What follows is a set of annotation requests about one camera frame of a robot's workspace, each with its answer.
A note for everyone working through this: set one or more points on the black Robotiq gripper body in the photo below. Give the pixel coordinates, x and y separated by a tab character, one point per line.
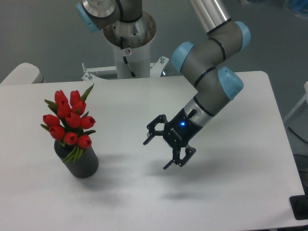
178	131

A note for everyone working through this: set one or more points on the red tulip bouquet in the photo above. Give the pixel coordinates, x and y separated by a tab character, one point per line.
70	125

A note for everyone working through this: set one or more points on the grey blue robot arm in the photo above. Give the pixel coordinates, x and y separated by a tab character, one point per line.
216	86

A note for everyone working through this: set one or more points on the dark grey ribbed vase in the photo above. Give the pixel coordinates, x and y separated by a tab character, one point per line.
84	167

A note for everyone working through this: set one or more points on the black device at table corner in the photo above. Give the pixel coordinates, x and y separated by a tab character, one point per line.
299	204

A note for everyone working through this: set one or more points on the white furniture leg right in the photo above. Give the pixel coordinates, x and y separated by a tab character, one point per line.
298	108

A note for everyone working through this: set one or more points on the white chair backrest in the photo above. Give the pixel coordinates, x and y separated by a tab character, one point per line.
24	73

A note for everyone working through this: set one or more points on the blue item in clear bag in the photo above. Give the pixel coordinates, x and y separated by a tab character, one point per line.
298	8

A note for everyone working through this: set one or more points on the white pedestal base frame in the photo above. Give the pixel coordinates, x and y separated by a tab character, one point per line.
156	70

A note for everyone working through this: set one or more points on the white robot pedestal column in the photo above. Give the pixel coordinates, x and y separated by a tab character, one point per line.
131	41

